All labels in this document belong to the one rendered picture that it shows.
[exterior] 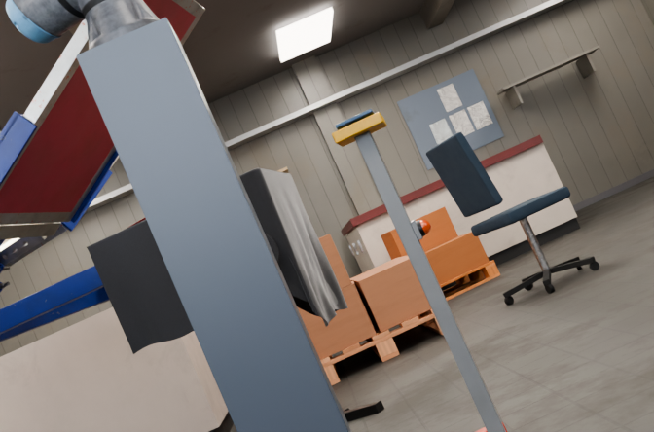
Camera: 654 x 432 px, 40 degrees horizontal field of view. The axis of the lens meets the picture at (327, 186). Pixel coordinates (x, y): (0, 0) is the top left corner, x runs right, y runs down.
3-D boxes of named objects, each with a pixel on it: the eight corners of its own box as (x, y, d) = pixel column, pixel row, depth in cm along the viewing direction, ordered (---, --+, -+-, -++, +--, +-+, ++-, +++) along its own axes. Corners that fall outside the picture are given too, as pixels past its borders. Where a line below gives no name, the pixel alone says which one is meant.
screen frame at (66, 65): (205, 9, 275) (196, 2, 275) (139, -43, 217) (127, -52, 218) (70, 222, 280) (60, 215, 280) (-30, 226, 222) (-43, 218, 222)
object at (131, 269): (314, 302, 225) (257, 171, 227) (308, 306, 216) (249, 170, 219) (154, 373, 230) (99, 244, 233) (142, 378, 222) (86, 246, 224)
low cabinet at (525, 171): (522, 236, 1056) (489, 164, 1064) (584, 227, 819) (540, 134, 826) (373, 304, 1046) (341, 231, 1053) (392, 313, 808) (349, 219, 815)
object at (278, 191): (350, 306, 260) (291, 172, 263) (329, 328, 215) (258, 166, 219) (341, 311, 260) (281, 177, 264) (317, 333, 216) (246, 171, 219)
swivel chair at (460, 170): (582, 265, 556) (511, 113, 564) (613, 265, 499) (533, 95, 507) (493, 306, 554) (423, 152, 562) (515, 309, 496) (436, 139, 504)
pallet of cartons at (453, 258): (481, 275, 794) (449, 204, 800) (506, 274, 701) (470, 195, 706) (352, 334, 785) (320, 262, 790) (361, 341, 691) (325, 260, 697)
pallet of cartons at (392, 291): (443, 309, 657) (396, 208, 664) (459, 328, 519) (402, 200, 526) (320, 364, 660) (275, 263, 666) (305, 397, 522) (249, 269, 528)
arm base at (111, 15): (160, 21, 166) (139, -26, 166) (84, 54, 165) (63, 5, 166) (172, 42, 181) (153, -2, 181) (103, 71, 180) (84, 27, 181)
